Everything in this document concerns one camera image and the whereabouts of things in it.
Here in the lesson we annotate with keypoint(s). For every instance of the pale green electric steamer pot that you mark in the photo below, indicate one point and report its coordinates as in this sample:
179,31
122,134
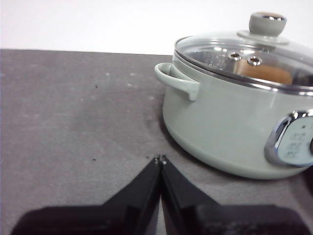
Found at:
220,127

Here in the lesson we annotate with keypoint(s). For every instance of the glass lid with green knob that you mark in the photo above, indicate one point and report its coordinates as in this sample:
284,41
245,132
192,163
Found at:
266,24

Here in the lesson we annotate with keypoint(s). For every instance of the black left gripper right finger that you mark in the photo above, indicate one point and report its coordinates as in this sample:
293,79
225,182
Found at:
207,218

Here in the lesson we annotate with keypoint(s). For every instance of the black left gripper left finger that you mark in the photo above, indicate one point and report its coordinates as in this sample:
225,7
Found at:
122,215

